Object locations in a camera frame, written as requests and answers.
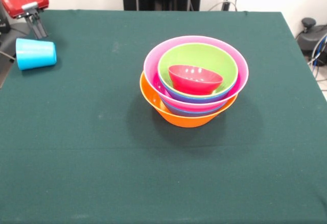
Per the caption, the blue plastic cup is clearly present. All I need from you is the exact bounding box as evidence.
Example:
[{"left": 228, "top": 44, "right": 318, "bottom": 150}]
[{"left": 15, "top": 38, "right": 57, "bottom": 71}]

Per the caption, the small red plastic bowl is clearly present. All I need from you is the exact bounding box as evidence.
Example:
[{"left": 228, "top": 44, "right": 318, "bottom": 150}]
[{"left": 168, "top": 64, "right": 224, "bottom": 96}]

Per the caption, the green plastic bowl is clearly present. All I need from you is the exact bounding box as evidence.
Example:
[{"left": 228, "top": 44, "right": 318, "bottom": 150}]
[{"left": 157, "top": 42, "right": 239, "bottom": 99}]

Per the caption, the orange plastic bowl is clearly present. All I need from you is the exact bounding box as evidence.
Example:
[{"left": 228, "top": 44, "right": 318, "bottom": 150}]
[{"left": 139, "top": 70, "right": 239, "bottom": 129}]

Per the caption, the blue plastic bowl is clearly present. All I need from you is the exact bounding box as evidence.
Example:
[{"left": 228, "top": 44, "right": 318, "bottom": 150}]
[
  {"left": 160, "top": 80, "right": 236, "bottom": 104},
  {"left": 160, "top": 97, "right": 225, "bottom": 117}
]

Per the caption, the grey floor base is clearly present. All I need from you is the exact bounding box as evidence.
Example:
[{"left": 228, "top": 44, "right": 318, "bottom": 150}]
[{"left": 0, "top": 17, "right": 34, "bottom": 56}]

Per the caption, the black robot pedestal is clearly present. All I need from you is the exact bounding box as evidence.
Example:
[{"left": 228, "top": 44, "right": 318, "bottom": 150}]
[{"left": 0, "top": 3, "right": 11, "bottom": 33}]

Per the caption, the large pink plastic bowl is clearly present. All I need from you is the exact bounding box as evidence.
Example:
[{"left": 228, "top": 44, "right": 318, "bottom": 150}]
[{"left": 143, "top": 35, "right": 249, "bottom": 112}]

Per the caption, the cable bundle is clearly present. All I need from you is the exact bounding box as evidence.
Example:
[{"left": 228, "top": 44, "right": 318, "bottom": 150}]
[{"left": 308, "top": 35, "right": 327, "bottom": 82}]

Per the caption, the grey cable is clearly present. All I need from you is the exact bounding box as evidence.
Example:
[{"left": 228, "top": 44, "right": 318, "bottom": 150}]
[{"left": 208, "top": 1, "right": 238, "bottom": 12}]

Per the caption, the dark green tablecloth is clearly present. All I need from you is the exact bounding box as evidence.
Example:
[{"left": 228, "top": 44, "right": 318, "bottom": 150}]
[{"left": 0, "top": 9, "right": 327, "bottom": 224}]

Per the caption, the black floor foot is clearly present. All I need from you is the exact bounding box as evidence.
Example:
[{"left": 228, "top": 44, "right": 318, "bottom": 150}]
[{"left": 295, "top": 17, "right": 327, "bottom": 56}]

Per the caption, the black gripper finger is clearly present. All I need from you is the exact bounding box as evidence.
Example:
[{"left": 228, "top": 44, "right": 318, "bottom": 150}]
[
  {"left": 31, "top": 12, "right": 50, "bottom": 38},
  {"left": 25, "top": 15, "right": 43, "bottom": 39}
]

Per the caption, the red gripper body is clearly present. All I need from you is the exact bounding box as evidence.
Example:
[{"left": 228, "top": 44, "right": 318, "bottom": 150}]
[{"left": 1, "top": 0, "right": 50, "bottom": 19}]

